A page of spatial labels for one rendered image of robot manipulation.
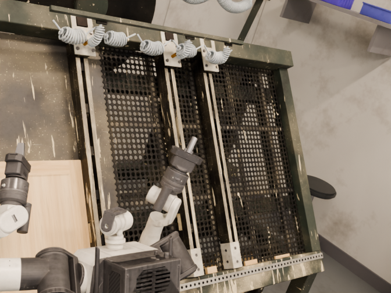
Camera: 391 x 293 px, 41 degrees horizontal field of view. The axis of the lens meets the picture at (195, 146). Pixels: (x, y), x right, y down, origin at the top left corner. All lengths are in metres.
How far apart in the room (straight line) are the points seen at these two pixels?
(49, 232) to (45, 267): 0.60
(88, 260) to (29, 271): 0.18
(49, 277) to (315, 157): 4.02
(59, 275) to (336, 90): 3.99
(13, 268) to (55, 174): 0.73
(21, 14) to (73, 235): 0.90
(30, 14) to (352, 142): 3.49
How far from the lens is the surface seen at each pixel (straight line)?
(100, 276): 1.60
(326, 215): 5.28
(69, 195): 2.21
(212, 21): 5.40
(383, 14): 4.57
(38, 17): 2.29
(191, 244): 2.46
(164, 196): 1.90
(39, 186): 2.16
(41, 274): 1.56
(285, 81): 3.27
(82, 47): 2.32
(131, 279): 1.52
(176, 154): 1.90
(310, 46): 5.35
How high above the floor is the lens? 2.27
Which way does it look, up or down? 20 degrees down
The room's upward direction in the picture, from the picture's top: 18 degrees clockwise
